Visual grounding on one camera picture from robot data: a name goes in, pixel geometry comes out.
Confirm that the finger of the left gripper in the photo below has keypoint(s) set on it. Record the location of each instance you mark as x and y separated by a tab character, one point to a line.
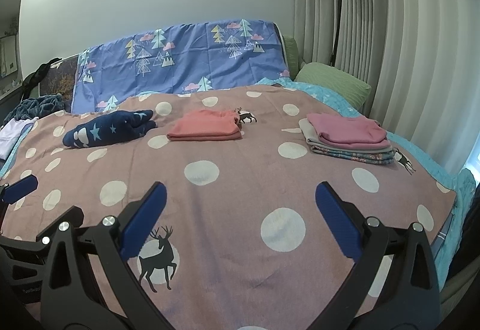
11	193
73	216

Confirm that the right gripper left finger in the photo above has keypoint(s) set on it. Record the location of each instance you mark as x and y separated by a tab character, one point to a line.
74	300

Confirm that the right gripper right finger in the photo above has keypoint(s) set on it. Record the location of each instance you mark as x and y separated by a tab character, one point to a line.
410	295

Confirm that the salmon pink knit garment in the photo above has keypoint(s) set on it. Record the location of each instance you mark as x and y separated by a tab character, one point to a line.
206	125

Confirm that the lavender folded garment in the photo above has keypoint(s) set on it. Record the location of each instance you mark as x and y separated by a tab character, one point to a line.
10	133

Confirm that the dark teal crumpled blanket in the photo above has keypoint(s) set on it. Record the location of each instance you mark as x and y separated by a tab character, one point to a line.
39	107

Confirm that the navy star pattern garment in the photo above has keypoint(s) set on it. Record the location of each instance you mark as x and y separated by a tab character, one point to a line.
114	128

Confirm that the black garment on headboard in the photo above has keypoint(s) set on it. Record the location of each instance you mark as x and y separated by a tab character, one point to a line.
32	80

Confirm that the dark patterned headboard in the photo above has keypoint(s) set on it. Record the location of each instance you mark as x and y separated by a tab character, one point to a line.
60	79

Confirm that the floral folded garment in stack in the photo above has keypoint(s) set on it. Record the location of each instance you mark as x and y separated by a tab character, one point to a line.
369	158

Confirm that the pink folded garment on stack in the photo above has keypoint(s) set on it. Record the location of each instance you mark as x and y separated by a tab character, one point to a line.
357	131

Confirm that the mauve polka dot blanket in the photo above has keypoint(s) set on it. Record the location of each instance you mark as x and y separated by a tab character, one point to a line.
266	300

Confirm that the grey folded garment in stack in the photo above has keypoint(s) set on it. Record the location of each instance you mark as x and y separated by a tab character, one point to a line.
314	141

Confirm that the green pillow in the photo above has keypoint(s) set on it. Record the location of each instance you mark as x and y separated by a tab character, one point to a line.
353	90

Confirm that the blue tree pattern sheet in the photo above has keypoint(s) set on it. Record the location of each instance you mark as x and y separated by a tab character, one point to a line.
181	59

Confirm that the grey pleated curtain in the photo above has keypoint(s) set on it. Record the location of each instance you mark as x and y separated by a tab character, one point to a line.
421	59

